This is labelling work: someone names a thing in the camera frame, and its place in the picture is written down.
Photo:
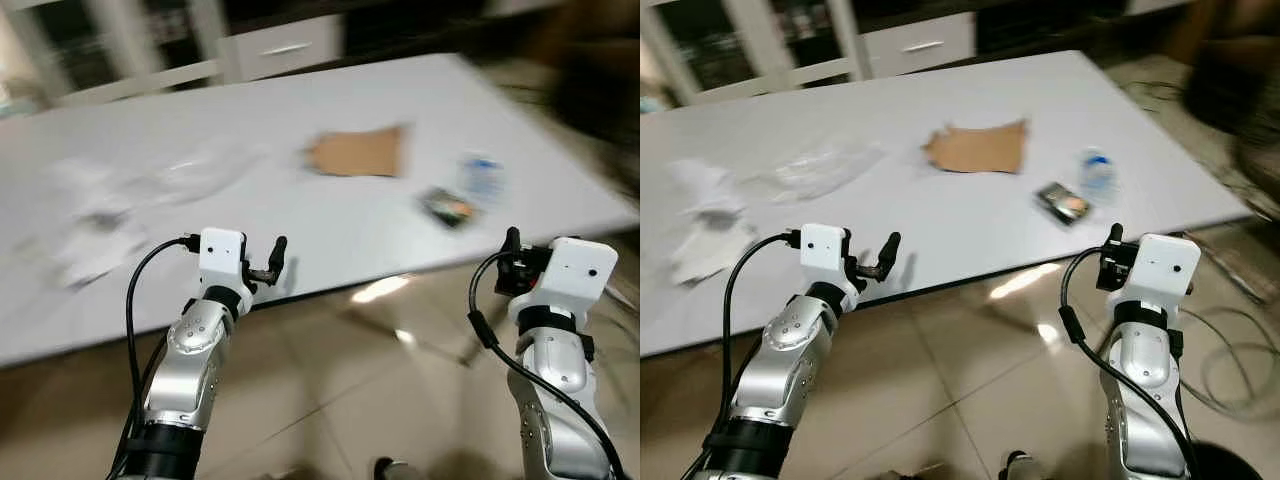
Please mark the large crumpled white tissue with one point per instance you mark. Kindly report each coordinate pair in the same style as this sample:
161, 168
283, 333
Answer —
100, 250
712, 250

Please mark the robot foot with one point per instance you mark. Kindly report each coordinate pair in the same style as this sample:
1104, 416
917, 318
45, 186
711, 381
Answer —
390, 469
1020, 467

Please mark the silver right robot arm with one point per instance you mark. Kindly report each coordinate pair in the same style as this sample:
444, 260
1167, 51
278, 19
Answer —
1145, 370
555, 370

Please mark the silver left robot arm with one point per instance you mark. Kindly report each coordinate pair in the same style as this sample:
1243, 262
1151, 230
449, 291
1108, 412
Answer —
790, 350
195, 350

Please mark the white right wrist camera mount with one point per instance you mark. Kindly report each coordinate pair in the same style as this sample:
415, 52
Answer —
575, 275
1165, 270

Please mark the clear plastic bag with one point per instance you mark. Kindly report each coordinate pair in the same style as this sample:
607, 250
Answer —
200, 170
825, 168

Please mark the clear plastic water bottle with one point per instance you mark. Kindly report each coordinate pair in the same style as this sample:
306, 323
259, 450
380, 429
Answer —
482, 178
1098, 175

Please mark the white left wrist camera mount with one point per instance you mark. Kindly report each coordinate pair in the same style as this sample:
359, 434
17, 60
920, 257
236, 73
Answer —
824, 252
222, 255

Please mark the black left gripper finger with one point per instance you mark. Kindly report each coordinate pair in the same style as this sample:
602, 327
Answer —
277, 258
888, 255

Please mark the dark office chair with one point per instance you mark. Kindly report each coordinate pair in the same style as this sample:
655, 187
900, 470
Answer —
600, 80
1235, 90

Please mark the brown cardboard piece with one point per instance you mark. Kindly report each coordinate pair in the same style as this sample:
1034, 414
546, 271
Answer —
360, 152
982, 148

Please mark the white cabinet with drawers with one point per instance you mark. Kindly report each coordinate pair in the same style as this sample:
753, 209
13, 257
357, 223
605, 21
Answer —
920, 45
285, 48

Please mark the dark snack wrapper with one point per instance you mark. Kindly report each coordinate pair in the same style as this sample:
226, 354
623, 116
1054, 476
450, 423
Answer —
1064, 203
448, 207

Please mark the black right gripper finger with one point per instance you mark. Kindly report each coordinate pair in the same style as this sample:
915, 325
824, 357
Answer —
1115, 234
511, 240

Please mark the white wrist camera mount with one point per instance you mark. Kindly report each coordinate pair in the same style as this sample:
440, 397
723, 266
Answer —
824, 252
222, 255
1165, 270
575, 275

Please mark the small crumpled white tissue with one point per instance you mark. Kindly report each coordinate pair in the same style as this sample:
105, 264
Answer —
705, 185

